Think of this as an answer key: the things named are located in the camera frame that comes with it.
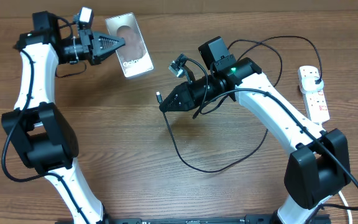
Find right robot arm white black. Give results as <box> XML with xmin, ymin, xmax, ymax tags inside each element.
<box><xmin>158</xmin><ymin>37</ymin><xmax>351</xmax><ymax>223</ymax></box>

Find white power strip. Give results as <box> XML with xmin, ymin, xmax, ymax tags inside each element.
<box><xmin>298</xmin><ymin>65</ymin><xmax>330</xmax><ymax>126</ymax></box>

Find white charger plug adapter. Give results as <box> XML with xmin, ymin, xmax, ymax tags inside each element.
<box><xmin>299</xmin><ymin>77</ymin><xmax>324</xmax><ymax>94</ymax></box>

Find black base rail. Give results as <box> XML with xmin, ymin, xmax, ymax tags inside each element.
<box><xmin>54</xmin><ymin>213</ymin><xmax>332</xmax><ymax>224</ymax></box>

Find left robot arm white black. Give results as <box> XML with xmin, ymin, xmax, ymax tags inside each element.
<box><xmin>1</xmin><ymin>7</ymin><xmax>125</xmax><ymax>223</ymax></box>

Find Galaxy smartphone with bronze screen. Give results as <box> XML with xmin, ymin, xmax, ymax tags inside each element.
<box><xmin>106</xmin><ymin>12</ymin><xmax>154</xmax><ymax>78</ymax></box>

